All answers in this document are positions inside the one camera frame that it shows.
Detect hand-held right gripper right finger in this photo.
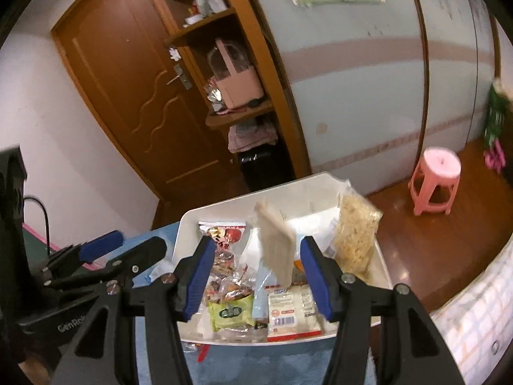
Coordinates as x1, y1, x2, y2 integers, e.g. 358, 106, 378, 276
300, 235, 466, 385

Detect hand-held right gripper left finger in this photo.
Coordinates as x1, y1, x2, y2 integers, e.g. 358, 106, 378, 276
50, 235, 217, 385

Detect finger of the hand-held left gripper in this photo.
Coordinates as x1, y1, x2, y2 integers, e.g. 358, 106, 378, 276
42, 230, 125, 277
44, 236, 168, 294

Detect red and white snack bag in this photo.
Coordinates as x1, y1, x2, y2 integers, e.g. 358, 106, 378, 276
198, 220, 247, 257

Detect beige cracker packet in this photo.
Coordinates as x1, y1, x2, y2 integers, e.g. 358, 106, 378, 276
254, 201, 297, 285

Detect clear bag of yellow chips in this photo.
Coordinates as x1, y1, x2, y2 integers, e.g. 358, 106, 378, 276
326, 180, 384, 275

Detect white plastic tray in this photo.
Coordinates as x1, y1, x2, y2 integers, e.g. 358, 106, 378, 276
172, 172, 393, 346

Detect clear packet of mixed snacks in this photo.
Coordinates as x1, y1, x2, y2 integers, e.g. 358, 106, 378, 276
206, 249, 257, 301

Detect white packet with red label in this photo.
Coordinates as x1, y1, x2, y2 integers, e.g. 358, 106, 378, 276
266, 285, 323, 342

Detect green snack packet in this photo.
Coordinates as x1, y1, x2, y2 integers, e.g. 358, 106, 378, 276
208, 294, 256, 333

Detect pale blue packet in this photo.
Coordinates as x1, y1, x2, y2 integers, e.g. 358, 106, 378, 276
252, 257, 273, 323

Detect green mat with pink edge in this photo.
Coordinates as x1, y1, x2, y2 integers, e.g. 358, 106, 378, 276
20, 222, 97, 273

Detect red snack wrapper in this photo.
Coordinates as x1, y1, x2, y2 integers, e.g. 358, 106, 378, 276
182, 341, 211, 364

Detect blue cloth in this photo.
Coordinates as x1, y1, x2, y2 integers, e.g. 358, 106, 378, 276
132, 225, 381, 385

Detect black bin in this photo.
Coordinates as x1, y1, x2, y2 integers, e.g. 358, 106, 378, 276
238, 142, 295, 193

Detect pink folded clothing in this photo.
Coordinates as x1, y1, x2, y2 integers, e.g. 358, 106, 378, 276
228, 118, 279, 154

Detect wooden corner shelf unit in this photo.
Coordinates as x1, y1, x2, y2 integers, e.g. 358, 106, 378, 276
132, 0, 313, 197

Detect checked blanket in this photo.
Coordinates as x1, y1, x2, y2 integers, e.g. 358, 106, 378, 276
431, 233, 513, 385

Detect pink plastic stool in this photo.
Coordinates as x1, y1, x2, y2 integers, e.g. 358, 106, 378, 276
408, 147, 462, 216

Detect shiny foil packets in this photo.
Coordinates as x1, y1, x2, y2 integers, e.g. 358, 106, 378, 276
204, 80, 223, 107

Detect brown wooden door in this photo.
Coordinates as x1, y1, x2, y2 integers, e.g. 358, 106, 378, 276
51, 0, 249, 213

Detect pale blue sliding wardrobe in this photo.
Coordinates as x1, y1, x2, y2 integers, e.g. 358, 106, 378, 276
236, 0, 506, 195

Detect pink plastic toy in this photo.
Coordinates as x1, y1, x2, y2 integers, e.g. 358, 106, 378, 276
484, 140, 506, 171

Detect green bag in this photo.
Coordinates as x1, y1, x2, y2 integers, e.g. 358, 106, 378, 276
483, 78, 512, 149

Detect white bottles on shelf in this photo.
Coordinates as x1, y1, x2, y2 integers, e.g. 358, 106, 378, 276
184, 0, 229, 27

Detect black cable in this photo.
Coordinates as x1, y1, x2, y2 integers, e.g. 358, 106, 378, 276
22, 196, 53, 257

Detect metal door handle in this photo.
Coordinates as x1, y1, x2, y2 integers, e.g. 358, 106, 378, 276
166, 64, 191, 91

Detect pink basket with handle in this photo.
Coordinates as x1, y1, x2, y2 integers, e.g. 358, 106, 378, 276
208, 38, 266, 105

